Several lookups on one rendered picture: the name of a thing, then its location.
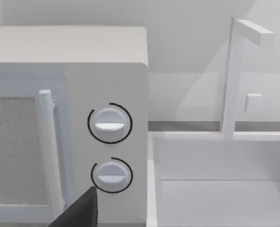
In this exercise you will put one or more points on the small white microwave knob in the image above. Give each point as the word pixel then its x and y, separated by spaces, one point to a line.
pixel 111 176

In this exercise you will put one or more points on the large white microwave knob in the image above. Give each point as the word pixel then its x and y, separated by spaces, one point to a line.
pixel 109 123

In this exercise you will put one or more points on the white sink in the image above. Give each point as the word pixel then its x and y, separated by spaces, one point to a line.
pixel 220 179

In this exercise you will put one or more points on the pale microwave oven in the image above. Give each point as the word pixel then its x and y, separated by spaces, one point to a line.
pixel 121 82

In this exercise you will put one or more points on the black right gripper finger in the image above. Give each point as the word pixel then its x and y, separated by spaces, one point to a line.
pixel 83 208

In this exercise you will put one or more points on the tall white tap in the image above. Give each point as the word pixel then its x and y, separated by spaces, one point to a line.
pixel 231 82

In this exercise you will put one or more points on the small white tap lever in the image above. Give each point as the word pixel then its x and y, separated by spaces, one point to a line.
pixel 253 104

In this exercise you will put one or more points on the microwave door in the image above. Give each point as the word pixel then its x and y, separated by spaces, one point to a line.
pixel 17 142

